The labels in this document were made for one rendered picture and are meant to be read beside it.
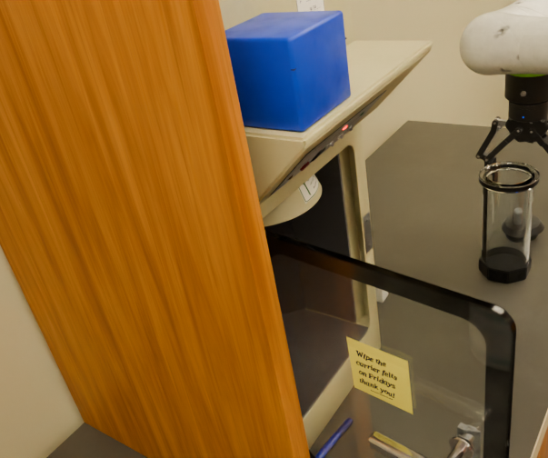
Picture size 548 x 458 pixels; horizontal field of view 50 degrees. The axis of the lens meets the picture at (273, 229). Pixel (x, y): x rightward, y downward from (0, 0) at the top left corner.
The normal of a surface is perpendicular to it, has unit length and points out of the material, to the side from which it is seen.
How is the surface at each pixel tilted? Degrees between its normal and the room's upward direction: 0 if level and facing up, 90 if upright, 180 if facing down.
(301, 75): 90
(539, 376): 0
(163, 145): 90
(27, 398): 90
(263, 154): 90
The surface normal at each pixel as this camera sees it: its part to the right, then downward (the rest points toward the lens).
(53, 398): 0.81, 0.18
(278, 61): -0.56, 0.50
